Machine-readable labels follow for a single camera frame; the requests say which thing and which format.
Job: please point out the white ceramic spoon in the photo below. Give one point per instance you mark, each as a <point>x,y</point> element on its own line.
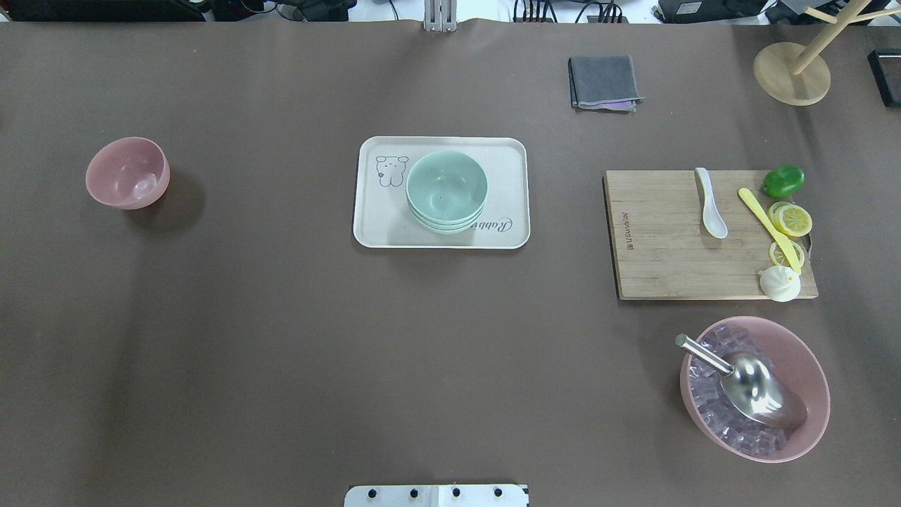
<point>711,218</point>

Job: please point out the small pink bowl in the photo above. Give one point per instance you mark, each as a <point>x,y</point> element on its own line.
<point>128,174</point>

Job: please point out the lower green bowls stack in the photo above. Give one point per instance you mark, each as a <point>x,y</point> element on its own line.
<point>446,229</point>

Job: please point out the top green bowl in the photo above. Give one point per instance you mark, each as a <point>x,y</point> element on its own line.
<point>447,186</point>

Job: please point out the large pink bowl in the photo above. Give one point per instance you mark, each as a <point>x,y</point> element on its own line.
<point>796,366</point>

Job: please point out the cream rabbit tray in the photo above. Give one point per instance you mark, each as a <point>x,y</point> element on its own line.
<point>383,219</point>

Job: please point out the bamboo cutting board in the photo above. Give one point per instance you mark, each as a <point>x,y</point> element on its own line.
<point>663,252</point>

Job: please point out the gray folded cloth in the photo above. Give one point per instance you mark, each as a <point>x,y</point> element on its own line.
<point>603,83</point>

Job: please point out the lower lemon slice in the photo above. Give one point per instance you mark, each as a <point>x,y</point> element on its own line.
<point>778,257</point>

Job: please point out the lemon slice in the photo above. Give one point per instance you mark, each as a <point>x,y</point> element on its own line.
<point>778,257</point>
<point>790,219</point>

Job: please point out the metal ice scoop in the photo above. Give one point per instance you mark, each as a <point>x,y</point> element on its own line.
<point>749,385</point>

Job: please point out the white steamed bun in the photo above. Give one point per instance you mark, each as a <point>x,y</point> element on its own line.
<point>780,283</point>

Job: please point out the yellow plastic knife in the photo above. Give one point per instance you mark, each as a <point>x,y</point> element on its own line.
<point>781,239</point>

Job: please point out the green lime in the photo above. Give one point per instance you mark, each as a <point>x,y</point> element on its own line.
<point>783,181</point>

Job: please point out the upper lemon slice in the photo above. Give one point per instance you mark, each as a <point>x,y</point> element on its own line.
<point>790,219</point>

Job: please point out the clear ice cubes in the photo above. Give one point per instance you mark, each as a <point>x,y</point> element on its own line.
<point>717,414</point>

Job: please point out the wooden mug stand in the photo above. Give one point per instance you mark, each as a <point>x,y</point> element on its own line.
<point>796,74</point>

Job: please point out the black box at edge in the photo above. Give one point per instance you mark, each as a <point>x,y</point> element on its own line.
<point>885,66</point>

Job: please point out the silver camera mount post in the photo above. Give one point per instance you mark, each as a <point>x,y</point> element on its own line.
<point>440,15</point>

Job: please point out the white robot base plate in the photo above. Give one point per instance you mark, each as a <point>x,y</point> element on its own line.
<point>438,495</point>

